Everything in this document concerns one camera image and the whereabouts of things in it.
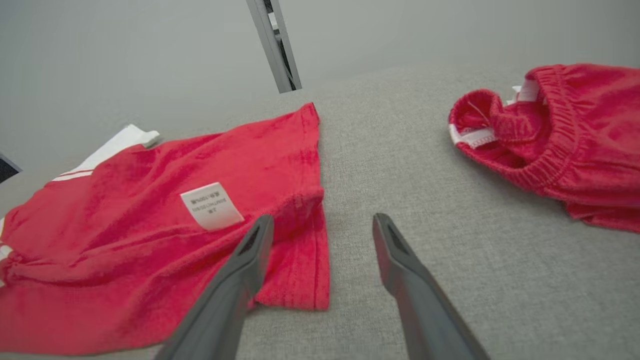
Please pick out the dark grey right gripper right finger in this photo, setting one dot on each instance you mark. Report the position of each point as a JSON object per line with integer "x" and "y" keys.
{"x": 420, "y": 305}

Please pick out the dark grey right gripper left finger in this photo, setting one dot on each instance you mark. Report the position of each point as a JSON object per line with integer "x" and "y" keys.
{"x": 230, "y": 295}

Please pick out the red white sports shirt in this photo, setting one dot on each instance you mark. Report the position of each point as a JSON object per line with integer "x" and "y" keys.
{"x": 150, "y": 240}

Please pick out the red shorts with white stripes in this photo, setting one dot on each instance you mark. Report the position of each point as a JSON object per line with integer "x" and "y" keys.
{"x": 565, "y": 140}

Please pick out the grey partition post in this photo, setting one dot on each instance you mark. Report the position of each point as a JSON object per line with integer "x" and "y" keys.
{"x": 277, "y": 45}

